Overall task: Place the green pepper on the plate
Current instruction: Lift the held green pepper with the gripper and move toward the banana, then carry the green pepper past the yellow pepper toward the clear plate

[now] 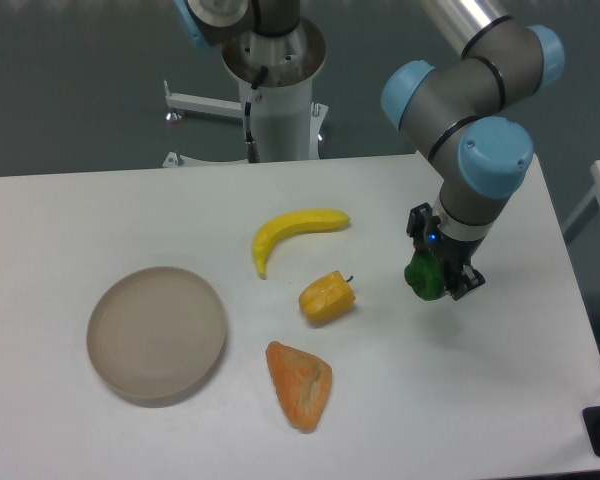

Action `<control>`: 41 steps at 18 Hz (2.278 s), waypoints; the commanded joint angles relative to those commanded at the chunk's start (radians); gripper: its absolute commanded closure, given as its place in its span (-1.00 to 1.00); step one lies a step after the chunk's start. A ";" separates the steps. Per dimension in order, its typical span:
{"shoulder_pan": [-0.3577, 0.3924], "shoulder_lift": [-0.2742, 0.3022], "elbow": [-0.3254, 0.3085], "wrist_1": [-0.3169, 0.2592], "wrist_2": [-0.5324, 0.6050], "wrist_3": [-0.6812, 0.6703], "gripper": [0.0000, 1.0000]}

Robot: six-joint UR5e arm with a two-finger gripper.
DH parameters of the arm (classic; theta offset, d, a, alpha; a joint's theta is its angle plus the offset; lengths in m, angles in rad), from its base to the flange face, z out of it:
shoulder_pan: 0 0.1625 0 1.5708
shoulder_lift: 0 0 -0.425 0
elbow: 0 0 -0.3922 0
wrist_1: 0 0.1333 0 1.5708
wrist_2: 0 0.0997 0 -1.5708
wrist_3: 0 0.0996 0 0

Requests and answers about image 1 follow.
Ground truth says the beige round plate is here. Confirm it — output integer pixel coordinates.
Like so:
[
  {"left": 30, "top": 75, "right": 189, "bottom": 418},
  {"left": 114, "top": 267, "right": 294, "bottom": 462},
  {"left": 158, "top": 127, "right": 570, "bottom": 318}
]
[{"left": 86, "top": 267, "right": 228, "bottom": 408}]

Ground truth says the yellow toy banana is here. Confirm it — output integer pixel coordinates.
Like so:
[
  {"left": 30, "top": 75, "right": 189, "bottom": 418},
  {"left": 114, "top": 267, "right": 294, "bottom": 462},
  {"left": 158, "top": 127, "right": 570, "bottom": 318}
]
[{"left": 251, "top": 208, "right": 351, "bottom": 279}]

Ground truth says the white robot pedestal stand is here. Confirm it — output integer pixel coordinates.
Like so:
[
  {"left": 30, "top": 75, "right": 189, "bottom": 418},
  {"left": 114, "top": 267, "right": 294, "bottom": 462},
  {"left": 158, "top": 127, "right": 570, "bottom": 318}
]
[{"left": 164, "top": 17, "right": 328, "bottom": 163}]

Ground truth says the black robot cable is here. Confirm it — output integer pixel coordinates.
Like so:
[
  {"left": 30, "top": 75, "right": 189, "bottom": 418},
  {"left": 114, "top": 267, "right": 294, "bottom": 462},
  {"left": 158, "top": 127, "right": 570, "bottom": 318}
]
[{"left": 243, "top": 66, "right": 269, "bottom": 164}]

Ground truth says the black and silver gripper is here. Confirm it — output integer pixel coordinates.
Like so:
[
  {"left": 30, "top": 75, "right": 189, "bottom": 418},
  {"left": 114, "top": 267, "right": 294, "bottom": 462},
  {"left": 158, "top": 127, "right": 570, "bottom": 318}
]
[{"left": 406, "top": 200, "right": 493, "bottom": 301}]

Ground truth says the yellow toy pepper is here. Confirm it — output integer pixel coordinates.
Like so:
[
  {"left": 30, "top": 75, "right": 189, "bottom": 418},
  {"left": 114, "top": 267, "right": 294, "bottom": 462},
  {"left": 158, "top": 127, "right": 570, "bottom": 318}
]
[{"left": 298, "top": 271, "right": 356, "bottom": 325}]

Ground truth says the green toy pepper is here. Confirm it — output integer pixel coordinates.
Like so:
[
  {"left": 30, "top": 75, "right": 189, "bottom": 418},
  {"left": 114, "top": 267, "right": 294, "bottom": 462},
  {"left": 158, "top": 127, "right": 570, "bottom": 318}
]
[{"left": 404, "top": 250, "right": 446, "bottom": 301}]

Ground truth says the orange toy bread slice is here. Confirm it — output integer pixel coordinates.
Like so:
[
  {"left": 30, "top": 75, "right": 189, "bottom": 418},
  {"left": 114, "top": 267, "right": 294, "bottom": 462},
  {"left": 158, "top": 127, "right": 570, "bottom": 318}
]
[{"left": 265, "top": 341, "right": 333, "bottom": 433}]

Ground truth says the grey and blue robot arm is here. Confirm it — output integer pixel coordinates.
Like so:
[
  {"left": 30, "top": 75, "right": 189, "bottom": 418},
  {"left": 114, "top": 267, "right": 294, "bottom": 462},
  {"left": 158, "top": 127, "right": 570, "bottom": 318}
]
[{"left": 175, "top": 1, "right": 565, "bottom": 300}]

